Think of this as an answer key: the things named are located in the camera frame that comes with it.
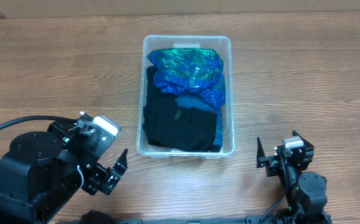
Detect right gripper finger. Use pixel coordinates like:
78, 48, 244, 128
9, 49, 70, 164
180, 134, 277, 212
292, 130, 314, 150
256, 137, 266, 168

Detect black garment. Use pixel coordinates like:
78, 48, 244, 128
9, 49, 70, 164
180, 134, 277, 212
142, 95, 217, 152
146, 65, 166, 102

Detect blue denim jeans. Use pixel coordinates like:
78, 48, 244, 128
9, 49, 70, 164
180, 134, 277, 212
175, 95, 224, 152

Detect blue sequin fabric bundle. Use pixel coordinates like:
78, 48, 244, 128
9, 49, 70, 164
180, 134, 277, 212
147, 48, 226, 109

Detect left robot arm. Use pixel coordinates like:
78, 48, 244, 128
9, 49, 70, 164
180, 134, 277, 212
0, 116, 127, 223

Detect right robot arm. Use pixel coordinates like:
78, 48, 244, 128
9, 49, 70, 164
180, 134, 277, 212
246, 131, 332, 223

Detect clear plastic storage container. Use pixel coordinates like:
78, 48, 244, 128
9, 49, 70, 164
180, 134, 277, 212
136, 35, 235, 159

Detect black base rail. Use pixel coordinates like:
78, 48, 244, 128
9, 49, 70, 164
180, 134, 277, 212
55, 210, 333, 224

